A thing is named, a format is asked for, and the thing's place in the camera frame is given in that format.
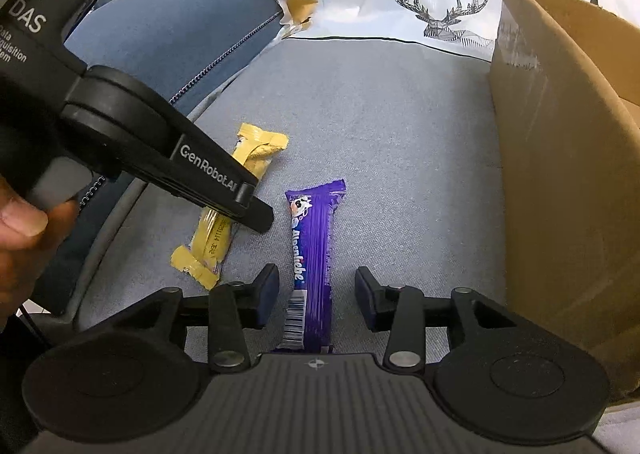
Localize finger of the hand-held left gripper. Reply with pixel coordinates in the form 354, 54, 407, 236
149, 121, 275, 235

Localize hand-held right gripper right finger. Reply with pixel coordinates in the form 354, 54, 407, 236
354, 266, 546, 370

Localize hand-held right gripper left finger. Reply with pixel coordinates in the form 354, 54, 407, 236
84, 263, 280, 374

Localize purple candy packet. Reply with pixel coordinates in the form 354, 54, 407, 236
270, 179, 347, 354

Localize yellow candy packet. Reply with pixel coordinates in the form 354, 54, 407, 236
170, 123, 290, 291

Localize cardboard box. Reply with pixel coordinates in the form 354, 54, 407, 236
489, 0, 640, 405

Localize person's left hand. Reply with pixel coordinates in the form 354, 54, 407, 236
0, 176, 82, 331

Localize blue cushion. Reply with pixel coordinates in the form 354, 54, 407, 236
45, 0, 283, 317

